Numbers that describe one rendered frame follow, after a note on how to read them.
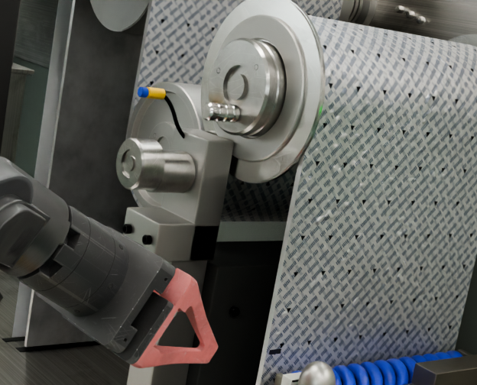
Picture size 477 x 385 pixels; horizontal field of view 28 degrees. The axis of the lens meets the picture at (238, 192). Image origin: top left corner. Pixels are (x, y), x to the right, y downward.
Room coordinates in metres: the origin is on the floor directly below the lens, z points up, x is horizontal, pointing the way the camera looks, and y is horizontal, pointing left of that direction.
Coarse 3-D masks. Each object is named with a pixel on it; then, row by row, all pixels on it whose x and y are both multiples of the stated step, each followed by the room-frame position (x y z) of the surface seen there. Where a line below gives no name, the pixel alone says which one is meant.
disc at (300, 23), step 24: (264, 0) 0.76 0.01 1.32; (288, 0) 0.74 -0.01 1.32; (288, 24) 0.73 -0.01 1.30; (312, 24) 0.72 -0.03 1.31; (216, 48) 0.80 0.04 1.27; (312, 48) 0.71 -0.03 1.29; (312, 72) 0.71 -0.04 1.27; (312, 96) 0.70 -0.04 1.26; (312, 120) 0.70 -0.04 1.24; (288, 144) 0.71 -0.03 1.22; (240, 168) 0.75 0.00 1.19; (264, 168) 0.73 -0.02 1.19; (288, 168) 0.71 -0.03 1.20
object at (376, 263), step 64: (320, 192) 0.72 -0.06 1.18; (384, 192) 0.77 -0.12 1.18; (448, 192) 0.82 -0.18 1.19; (320, 256) 0.73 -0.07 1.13; (384, 256) 0.78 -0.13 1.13; (448, 256) 0.83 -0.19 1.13; (320, 320) 0.74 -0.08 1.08; (384, 320) 0.79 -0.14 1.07; (448, 320) 0.85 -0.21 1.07; (256, 384) 0.71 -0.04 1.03
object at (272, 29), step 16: (256, 16) 0.76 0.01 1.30; (272, 16) 0.75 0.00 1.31; (240, 32) 0.77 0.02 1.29; (256, 32) 0.76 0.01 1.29; (272, 32) 0.74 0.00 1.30; (288, 32) 0.73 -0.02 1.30; (288, 48) 0.73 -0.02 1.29; (288, 64) 0.72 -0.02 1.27; (304, 64) 0.71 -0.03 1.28; (288, 80) 0.72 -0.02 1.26; (304, 80) 0.71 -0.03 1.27; (288, 96) 0.72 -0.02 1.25; (304, 96) 0.71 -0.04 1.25; (288, 112) 0.72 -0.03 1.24; (272, 128) 0.73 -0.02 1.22; (288, 128) 0.71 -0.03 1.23; (240, 144) 0.75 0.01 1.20; (256, 144) 0.74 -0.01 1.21; (272, 144) 0.72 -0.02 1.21; (256, 160) 0.74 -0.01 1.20
